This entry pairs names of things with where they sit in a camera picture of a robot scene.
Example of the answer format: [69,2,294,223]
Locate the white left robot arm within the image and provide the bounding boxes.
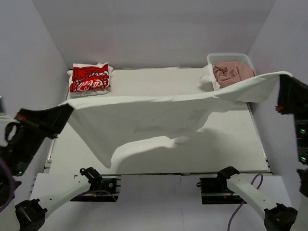
[0,104,102,231]

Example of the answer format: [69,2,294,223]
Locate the white t-shirt black graphic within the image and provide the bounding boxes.
[66,71,291,168]

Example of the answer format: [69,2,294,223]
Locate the white cartoon print t-shirt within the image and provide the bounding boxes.
[199,64,220,91]

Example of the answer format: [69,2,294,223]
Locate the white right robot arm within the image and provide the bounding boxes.
[217,74,308,231]

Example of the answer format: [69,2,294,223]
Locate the white plastic basket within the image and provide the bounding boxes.
[207,53,254,70]

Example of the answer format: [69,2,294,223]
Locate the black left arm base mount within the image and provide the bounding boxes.
[70,167,120,203]

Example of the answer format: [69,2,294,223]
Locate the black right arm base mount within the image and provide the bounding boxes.
[196,166,243,205]

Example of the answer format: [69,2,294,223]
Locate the folded red coca-cola t-shirt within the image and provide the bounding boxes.
[67,63,114,98]

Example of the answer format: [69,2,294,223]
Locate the pink t-shirt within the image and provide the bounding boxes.
[213,61,256,88]

